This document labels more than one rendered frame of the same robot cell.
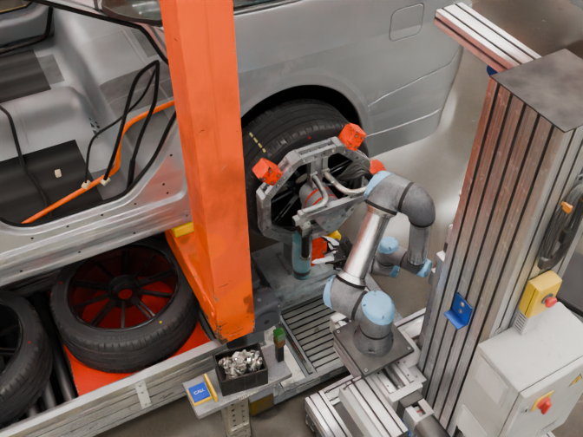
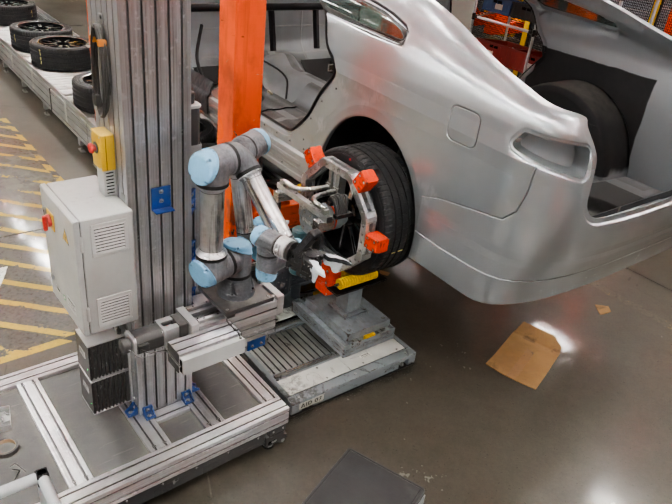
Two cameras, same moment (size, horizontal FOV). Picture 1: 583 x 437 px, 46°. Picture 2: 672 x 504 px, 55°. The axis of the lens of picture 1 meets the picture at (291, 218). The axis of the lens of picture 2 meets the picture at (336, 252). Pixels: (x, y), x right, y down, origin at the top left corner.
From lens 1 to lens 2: 340 cm
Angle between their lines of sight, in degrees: 61
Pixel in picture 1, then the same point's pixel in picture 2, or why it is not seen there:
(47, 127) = not seen: hidden behind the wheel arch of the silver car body
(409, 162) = (564, 427)
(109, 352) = not seen: hidden behind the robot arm
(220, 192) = (224, 80)
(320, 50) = (396, 100)
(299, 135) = (345, 150)
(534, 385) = (48, 188)
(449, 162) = (590, 469)
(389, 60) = (444, 158)
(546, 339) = (91, 199)
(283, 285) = (314, 301)
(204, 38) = not seen: outside the picture
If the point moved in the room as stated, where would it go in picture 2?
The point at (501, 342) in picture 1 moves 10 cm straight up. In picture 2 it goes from (94, 182) to (92, 157)
